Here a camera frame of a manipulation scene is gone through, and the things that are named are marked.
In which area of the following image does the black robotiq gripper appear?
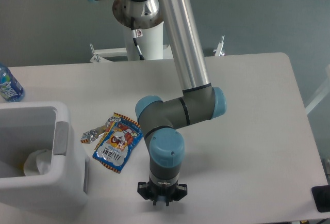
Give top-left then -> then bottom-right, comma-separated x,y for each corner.
137,179 -> 188,206

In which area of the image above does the blue labelled drink bottle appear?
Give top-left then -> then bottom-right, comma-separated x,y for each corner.
1,63 -> 25,102

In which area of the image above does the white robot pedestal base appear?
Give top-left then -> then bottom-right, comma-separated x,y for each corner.
89,19 -> 176,63

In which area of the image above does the blue snack wrapper bag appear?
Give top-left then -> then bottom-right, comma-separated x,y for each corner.
80,113 -> 143,173

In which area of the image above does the white plastic trash can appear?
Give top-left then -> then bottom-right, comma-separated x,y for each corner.
1,102 -> 89,210

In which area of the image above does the black device at table edge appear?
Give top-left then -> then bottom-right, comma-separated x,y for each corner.
311,185 -> 329,213

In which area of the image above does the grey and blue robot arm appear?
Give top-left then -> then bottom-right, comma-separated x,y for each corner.
89,0 -> 226,203

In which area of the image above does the crumpled white tissue paper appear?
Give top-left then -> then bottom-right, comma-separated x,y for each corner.
23,149 -> 52,176

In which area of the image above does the white table frame leg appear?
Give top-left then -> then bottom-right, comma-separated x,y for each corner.
305,63 -> 330,115

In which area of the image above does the crushed clear plastic bottle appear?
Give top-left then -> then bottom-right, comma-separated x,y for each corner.
156,196 -> 167,203

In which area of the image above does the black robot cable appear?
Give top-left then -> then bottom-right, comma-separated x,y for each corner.
129,17 -> 145,61

